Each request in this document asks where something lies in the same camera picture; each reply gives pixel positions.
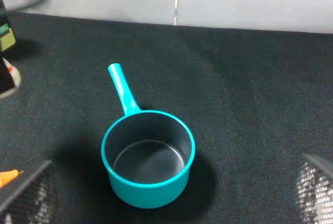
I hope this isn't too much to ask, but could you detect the teal saucepan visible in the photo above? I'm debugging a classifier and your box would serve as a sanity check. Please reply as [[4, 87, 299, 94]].
[[101, 63, 196, 209]]

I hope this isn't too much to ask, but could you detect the dark pump dispenser bottle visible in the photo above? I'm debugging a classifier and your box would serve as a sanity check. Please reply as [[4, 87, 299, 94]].
[[1, 15, 16, 52]]

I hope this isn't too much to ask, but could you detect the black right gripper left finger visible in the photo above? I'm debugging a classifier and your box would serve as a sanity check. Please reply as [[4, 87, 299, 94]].
[[1, 160, 56, 223]]

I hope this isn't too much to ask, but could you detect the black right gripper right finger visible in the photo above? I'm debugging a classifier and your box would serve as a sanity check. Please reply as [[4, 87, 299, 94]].
[[296, 154, 332, 223]]

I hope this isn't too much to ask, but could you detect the orange waffle slice toy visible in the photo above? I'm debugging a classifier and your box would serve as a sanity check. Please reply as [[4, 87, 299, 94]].
[[0, 169, 22, 187]]

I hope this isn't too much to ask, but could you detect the black table cloth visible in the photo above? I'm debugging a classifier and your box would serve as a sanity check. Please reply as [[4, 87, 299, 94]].
[[1, 14, 332, 223]]

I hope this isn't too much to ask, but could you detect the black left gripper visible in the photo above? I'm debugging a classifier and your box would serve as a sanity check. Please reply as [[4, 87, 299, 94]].
[[0, 58, 15, 94]]

